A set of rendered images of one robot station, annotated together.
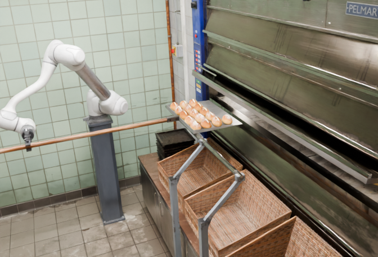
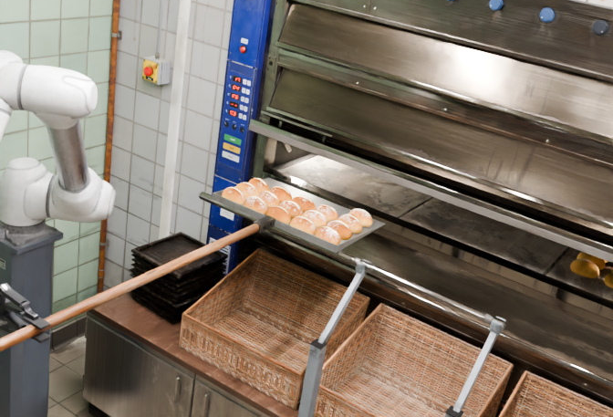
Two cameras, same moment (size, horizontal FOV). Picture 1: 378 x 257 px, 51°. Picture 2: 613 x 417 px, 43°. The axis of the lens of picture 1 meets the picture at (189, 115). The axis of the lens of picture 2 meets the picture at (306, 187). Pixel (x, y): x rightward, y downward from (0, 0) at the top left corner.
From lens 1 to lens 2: 1.67 m
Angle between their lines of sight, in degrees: 36
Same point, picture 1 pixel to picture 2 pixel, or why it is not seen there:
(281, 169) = (483, 298)
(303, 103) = (569, 192)
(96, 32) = not seen: outside the picture
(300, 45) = (576, 102)
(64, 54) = (62, 93)
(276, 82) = (496, 156)
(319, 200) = (578, 340)
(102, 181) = (24, 374)
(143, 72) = not seen: hidden behind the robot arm
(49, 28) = not seen: outside the picture
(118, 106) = (107, 201)
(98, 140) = (28, 283)
